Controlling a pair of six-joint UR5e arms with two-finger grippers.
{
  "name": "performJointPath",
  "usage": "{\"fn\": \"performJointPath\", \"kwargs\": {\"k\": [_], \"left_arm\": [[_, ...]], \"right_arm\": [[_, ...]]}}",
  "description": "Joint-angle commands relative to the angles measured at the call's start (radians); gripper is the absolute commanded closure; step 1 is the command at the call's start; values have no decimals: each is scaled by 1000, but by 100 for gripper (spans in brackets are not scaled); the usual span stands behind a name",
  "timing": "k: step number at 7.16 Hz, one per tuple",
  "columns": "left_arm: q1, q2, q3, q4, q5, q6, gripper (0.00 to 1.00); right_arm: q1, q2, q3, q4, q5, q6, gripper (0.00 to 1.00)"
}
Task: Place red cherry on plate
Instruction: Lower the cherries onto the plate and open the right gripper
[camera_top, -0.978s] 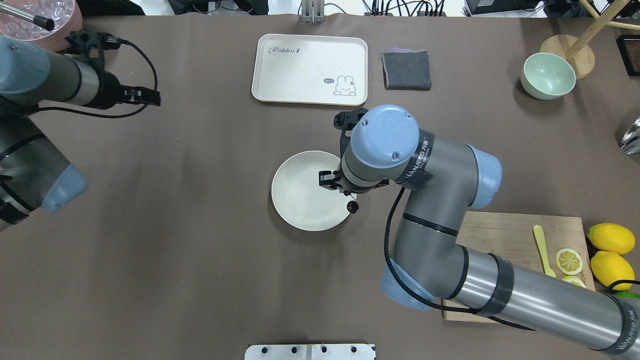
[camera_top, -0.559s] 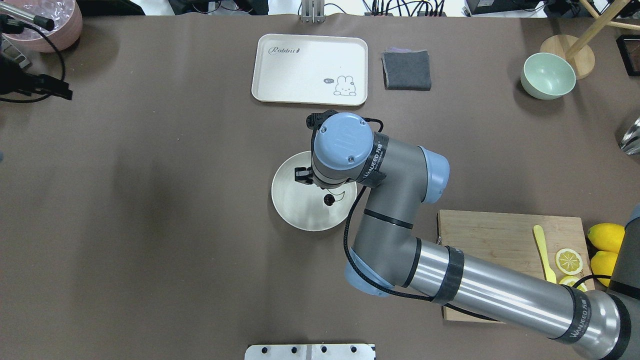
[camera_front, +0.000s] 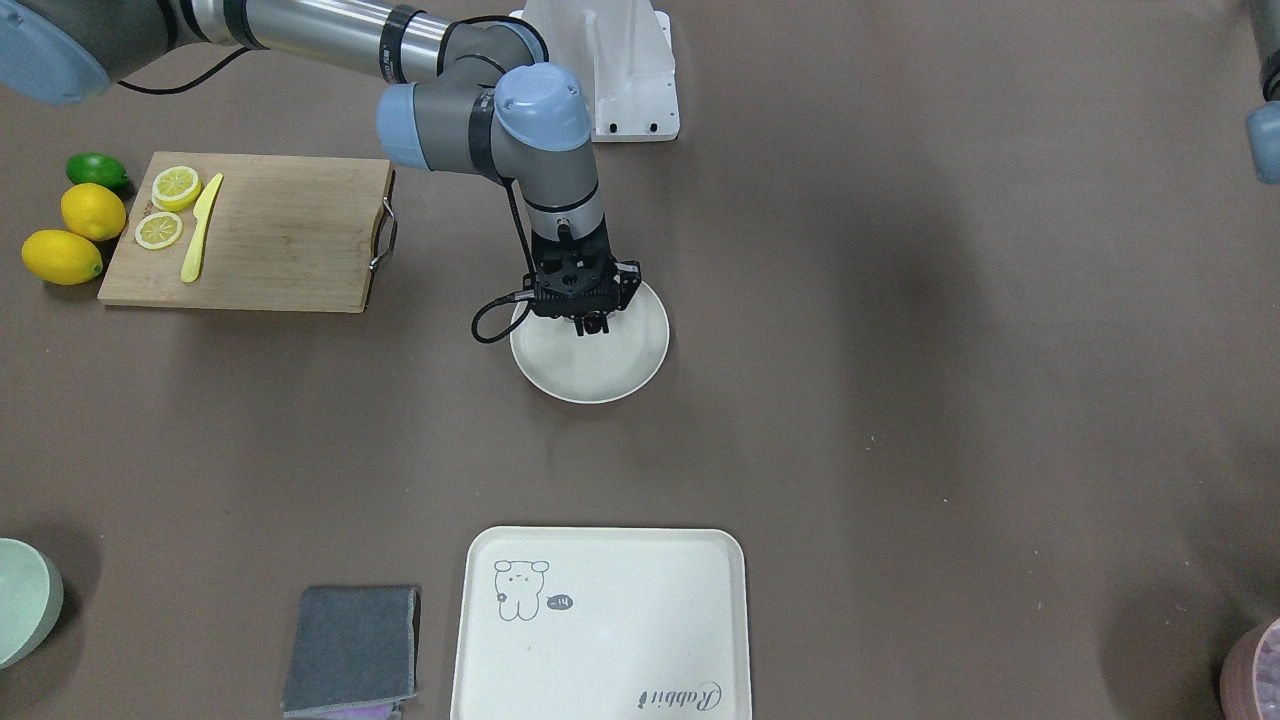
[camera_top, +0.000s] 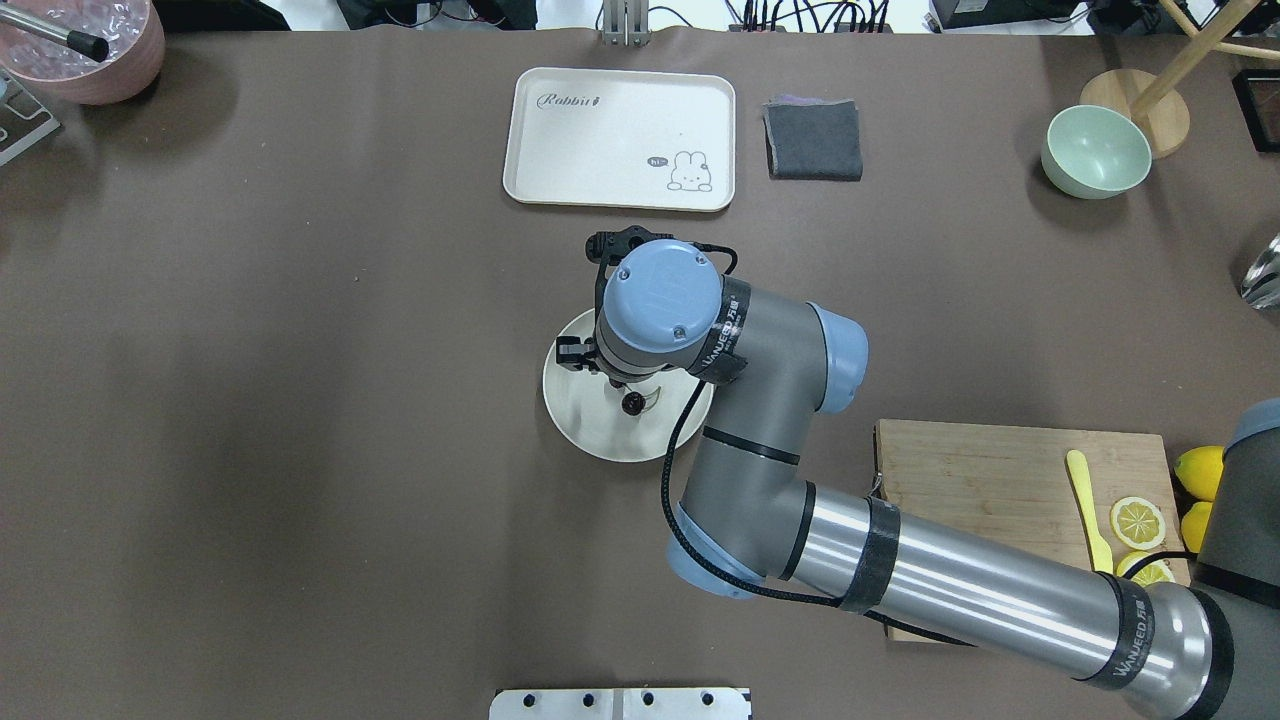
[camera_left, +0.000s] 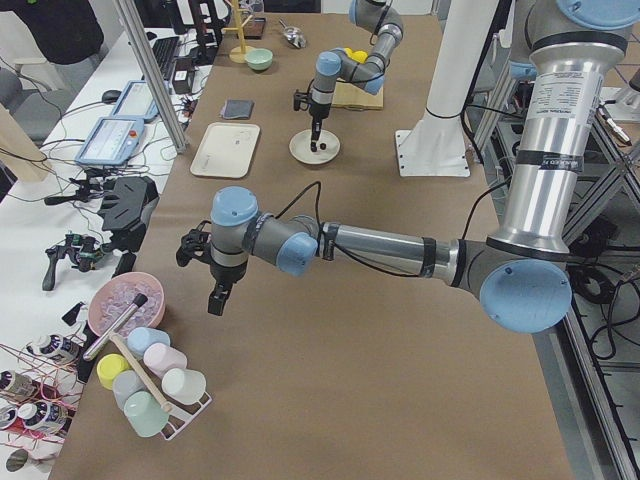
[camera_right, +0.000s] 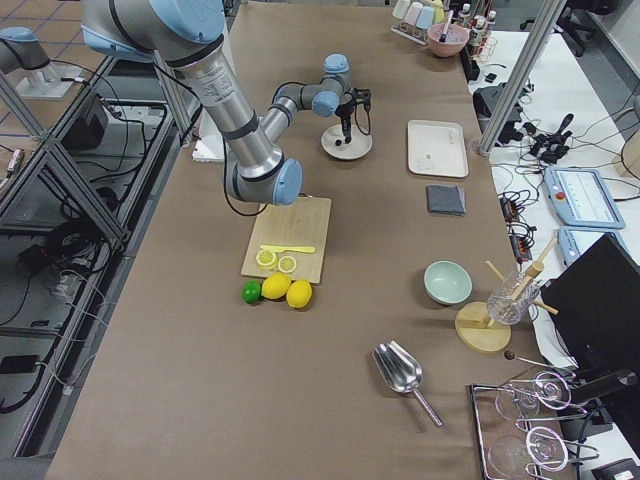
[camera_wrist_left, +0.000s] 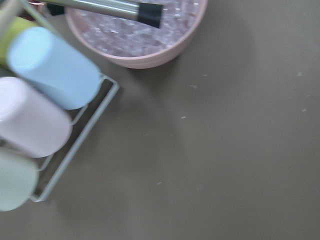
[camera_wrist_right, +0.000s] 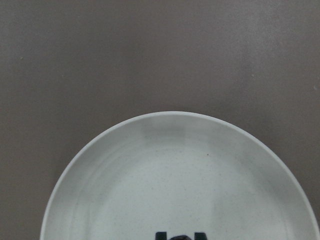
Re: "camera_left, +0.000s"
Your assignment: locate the grey folded cloth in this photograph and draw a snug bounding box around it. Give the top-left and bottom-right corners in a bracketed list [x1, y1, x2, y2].
[220, 99, 254, 120]

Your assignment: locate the grey cup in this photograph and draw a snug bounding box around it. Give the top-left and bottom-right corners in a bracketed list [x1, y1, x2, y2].
[112, 370, 146, 410]

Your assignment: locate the bamboo cutting board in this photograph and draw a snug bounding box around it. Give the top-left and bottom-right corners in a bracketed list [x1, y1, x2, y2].
[332, 82, 384, 110]

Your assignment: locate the wooden cup tree stand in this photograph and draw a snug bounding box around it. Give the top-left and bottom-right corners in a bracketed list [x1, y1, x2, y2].
[222, 0, 254, 64]

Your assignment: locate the light blue cup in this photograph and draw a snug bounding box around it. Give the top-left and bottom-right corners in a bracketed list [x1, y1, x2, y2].
[126, 327, 171, 359]

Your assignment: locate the black keyboard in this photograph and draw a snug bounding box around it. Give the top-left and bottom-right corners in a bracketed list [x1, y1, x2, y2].
[152, 36, 180, 81]

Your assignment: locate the black computer mouse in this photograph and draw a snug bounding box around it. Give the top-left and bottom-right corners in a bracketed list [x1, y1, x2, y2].
[101, 89, 122, 105]

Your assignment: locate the yellow cup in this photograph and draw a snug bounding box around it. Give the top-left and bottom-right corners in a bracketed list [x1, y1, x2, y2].
[96, 353, 131, 390]

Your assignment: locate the mint green cup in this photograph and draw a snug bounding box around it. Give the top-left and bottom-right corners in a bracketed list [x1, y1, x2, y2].
[123, 391, 169, 438]

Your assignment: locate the black device stand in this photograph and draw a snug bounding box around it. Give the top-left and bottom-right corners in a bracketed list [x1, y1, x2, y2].
[98, 176, 159, 252]

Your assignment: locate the white cup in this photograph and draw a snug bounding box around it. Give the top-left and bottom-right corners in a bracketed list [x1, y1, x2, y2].
[162, 368, 206, 405]

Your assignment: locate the round cream plate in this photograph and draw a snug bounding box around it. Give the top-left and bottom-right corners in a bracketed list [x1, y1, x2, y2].
[289, 129, 341, 165]

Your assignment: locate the steel scoop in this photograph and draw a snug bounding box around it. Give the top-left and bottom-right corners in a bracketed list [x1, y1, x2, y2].
[279, 18, 307, 49]

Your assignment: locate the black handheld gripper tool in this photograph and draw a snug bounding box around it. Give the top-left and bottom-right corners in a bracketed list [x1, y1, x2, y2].
[42, 232, 106, 291]

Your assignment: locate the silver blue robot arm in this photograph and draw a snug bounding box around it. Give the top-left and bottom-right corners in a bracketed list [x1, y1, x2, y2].
[308, 0, 404, 153]
[203, 1, 639, 333]

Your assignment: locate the mint green bowl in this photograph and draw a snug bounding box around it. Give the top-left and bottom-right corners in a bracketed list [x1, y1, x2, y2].
[245, 48, 273, 72]

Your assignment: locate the pink cup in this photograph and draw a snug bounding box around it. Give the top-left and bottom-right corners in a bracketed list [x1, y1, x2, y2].
[143, 343, 188, 378]

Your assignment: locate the cream rectangular tray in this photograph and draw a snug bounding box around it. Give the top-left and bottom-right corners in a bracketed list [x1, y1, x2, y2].
[190, 122, 260, 179]

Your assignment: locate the pink bowl with ice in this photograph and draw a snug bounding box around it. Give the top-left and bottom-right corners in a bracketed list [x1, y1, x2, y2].
[88, 272, 165, 337]

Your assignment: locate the steel muddler tool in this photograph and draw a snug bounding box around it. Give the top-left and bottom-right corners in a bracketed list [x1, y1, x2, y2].
[82, 293, 148, 362]

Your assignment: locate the white cup rack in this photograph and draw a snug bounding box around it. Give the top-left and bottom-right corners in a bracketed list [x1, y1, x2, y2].
[108, 333, 213, 442]

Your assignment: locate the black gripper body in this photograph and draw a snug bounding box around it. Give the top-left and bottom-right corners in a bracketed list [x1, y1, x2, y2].
[309, 100, 330, 122]
[210, 257, 247, 295]

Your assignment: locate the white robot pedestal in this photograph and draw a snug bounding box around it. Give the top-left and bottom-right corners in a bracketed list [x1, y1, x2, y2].
[396, 0, 498, 178]

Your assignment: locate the blue teach pendant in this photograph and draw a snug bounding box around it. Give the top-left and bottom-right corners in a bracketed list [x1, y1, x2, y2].
[75, 116, 145, 167]
[111, 80, 158, 122]

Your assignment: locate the aluminium frame post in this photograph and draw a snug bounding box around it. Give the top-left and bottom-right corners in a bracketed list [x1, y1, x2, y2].
[113, 0, 187, 154]

